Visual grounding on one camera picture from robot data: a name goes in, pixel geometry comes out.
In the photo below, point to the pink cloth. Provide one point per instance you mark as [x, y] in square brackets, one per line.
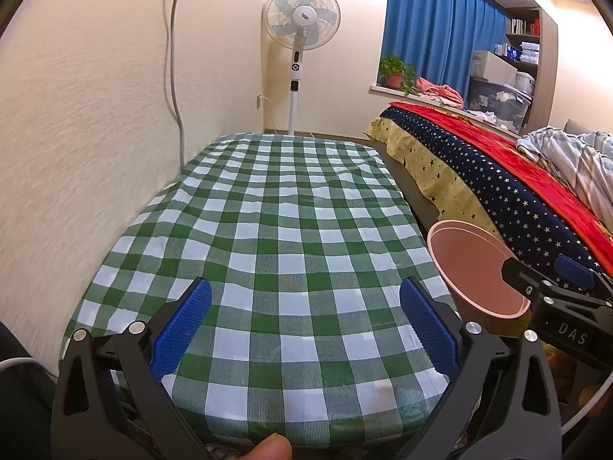
[440, 91]

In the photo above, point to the white cardboard box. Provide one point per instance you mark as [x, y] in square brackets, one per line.
[493, 64]

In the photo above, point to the wooden shelf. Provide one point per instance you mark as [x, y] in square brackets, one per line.
[524, 48]

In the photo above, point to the green checked tablecloth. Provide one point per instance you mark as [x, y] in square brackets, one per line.
[268, 230]

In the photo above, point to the person's left hand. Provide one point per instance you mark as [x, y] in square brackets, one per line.
[270, 448]

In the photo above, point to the clear storage box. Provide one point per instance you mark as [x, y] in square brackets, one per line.
[498, 100]

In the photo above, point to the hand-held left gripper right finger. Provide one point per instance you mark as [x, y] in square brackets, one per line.
[428, 330]

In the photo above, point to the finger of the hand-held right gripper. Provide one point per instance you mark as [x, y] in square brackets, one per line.
[522, 278]
[577, 270]

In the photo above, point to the potted green plant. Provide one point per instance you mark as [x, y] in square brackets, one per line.
[392, 64]

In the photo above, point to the pink plastic bin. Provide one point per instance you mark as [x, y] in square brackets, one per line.
[469, 268]

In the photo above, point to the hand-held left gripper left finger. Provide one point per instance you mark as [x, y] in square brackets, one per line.
[184, 330]

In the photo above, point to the star printed bed sheet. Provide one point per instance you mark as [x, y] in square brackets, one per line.
[479, 182]

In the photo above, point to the blue curtain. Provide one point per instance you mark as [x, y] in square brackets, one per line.
[431, 19]

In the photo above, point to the white standing fan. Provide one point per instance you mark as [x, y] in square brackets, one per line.
[300, 15]

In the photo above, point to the striped duvet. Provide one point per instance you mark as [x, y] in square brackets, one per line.
[570, 153]

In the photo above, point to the red blanket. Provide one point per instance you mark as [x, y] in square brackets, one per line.
[479, 139]

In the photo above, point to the white window sill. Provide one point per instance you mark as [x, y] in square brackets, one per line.
[383, 89]

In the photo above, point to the white plastic container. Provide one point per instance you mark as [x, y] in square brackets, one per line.
[524, 84]

